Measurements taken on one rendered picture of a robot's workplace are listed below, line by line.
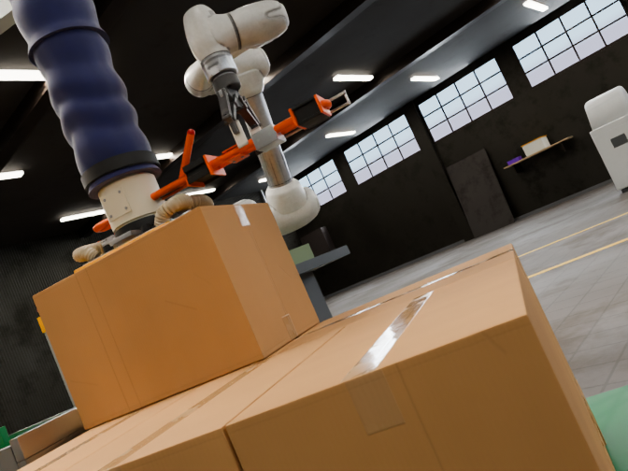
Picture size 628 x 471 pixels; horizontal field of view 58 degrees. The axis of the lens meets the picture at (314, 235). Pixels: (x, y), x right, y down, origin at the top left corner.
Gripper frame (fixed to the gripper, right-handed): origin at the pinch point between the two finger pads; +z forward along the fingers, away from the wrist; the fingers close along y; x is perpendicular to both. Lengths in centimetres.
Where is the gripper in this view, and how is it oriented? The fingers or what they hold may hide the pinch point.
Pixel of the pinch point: (252, 144)
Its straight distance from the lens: 158.2
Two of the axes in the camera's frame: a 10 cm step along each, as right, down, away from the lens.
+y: -3.2, 0.6, -9.5
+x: 8.6, -4.1, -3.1
